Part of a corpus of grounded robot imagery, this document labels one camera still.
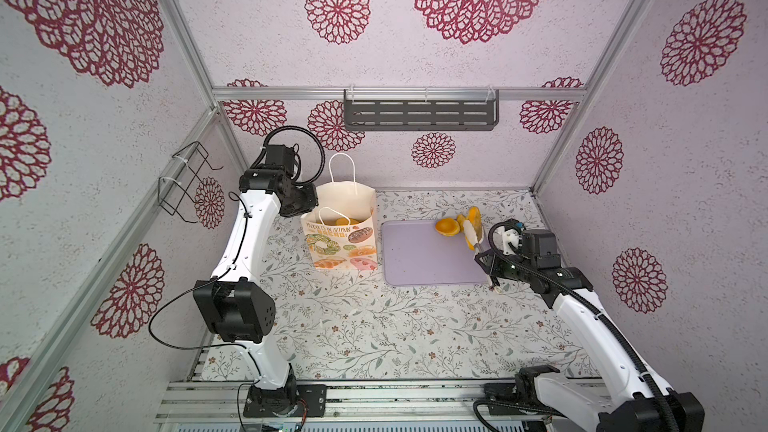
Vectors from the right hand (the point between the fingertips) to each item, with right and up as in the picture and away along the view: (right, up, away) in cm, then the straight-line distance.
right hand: (480, 253), depth 80 cm
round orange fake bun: (-3, +6, +26) cm, 27 cm away
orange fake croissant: (+1, +10, +8) cm, 13 cm away
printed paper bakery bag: (-36, +6, 0) cm, 37 cm away
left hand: (-45, +12, +3) cm, 47 cm away
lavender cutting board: (-14, -3, +24) cm, 28 cm away
